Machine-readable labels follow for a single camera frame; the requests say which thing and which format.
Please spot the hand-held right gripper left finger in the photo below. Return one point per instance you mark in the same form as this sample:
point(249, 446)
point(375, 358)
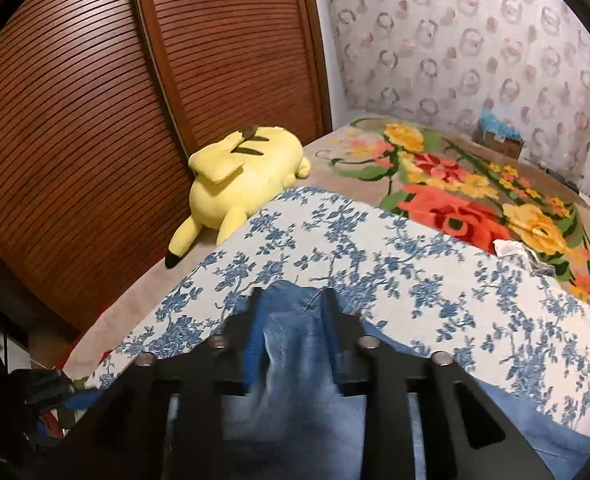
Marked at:
point(240, 340)

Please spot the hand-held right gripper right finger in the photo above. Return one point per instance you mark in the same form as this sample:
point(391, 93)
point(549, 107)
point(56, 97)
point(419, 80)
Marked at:
point(347, 345)

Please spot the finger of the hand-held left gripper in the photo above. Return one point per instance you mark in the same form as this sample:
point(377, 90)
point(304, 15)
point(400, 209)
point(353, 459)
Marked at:
point(87, 400)

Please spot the blue denim pants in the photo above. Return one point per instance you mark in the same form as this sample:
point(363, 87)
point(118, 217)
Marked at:
point(295, 360)

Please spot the blue floral white sheet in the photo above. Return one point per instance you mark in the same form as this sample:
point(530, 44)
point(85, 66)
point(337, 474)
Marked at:
point(425, 285)

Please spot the yellow plush toy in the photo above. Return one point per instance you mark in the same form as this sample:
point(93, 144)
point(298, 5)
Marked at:
point(245, 175)

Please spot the colourful flower blanket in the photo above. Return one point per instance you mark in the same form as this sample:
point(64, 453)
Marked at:
point(450, 200)

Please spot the wooden louvered wardrobe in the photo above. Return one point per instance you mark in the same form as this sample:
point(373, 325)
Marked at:
point(75, 135)

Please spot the cardboard box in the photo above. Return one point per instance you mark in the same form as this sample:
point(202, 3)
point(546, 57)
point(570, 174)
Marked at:
point(505, 147)

